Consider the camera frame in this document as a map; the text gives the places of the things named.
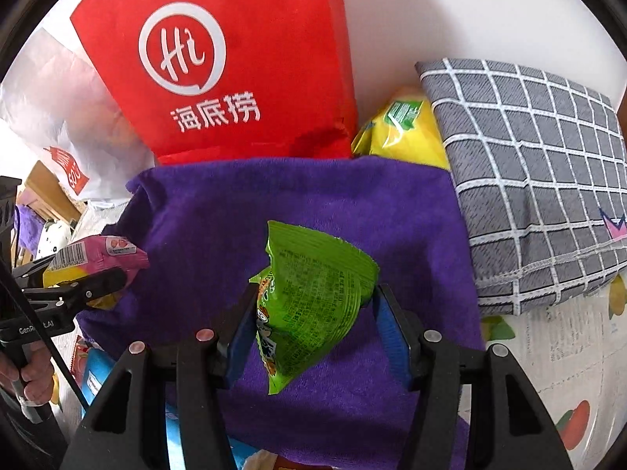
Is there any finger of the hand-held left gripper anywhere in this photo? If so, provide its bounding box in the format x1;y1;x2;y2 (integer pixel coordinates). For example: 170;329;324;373
12;256;60;287
22;267;130;315

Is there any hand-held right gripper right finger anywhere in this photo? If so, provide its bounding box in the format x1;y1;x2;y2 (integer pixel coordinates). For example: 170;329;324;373
371;281;574;470

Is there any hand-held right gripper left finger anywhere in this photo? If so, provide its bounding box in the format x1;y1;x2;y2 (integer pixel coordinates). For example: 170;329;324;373
59;281;261;470

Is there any pink yellow snack packet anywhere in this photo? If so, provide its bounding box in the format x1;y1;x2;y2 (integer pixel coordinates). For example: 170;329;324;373
43;235;150;310

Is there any person's left hand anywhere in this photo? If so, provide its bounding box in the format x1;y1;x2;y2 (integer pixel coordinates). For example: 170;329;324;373
0;343;54;405

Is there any white spotted plush toy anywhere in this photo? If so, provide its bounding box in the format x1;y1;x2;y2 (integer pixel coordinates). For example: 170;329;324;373
42;220;75;256

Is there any wooden furniture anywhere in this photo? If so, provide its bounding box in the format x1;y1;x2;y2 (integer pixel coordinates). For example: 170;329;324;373
24;161;84;227

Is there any blue tissue box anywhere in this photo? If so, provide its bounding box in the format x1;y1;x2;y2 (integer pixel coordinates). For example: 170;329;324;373
81;347;275;470

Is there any white plastic bag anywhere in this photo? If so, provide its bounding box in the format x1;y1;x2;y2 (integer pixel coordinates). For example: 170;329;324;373
0;27;158;202

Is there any purple towel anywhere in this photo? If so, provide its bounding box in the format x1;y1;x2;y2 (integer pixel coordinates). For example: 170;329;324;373
76;157;487;470

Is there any fruit print table cover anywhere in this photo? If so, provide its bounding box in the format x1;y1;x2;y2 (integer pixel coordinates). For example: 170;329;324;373
73;201;627;470

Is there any yellow snack packet green label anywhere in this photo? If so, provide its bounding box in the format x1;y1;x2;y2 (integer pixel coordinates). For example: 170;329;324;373
352;87;451;172

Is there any grey checked cloth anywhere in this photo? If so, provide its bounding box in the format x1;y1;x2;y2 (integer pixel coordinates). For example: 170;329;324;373
415;58;627;317

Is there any red paper bag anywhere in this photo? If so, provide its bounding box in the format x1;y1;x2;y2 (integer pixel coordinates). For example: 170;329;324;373
70;0;359;166

